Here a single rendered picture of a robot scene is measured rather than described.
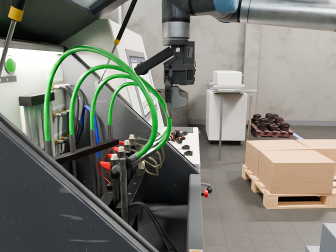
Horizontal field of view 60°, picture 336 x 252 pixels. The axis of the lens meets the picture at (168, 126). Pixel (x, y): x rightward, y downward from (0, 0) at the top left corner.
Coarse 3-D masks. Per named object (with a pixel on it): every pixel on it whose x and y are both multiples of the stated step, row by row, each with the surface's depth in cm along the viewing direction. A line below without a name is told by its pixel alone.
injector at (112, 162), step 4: (112, 160) 84; (116, 160) 84; (112, 164) 84; (116, 164) 85; (112, 176) 85; (116, 176) 85; (112, 180) 86; (116, 180) 86; (112, 184) 87; (116, 184) 86; (112, 188) 87; (116, 188) 86; (116, 192) 87; (116, 196) 87; (116, 200) 87; (116, 204) 87
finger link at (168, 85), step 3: (165, 72) 78; (168, 72) 77; (165, 75) 77; (168, 75) 77; (165, 78) 76; (168, 78) 77; (165, 81) 76; (168, 81) 76; (165, 84) 76; (168, 84) 76; (165, 87) 76; (168, 87) 76; (165, 90) 76; (168, 90) 77; (165, 93) 77; (168, 93) 77; (165, 96) 77; (168, 96) 78; (165, 99) 78; (168, 99) 78; (168, 102) 78
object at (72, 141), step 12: (84, 72) 88; (144, 84) 88; (72, 96) 90; (156, 96) 88; (72, 108) 91; (72, 120) 92; (168, 120) 89; (72, 132) 93; (168, 132) 90; (72, 144) 93; (144, 156) 92
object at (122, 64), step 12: (72, 48) 73; (84, 48) 72; (96, 48) 70; (60, 60) 77; (120, 60) 67; (132, 72) 66; (48, 84) 80; (48, 96) 82; (144, 96) 66; (48, 108) 84; (48, 120) 85; (156, 120) 65; (48, 132) 85; (156, 132) 66
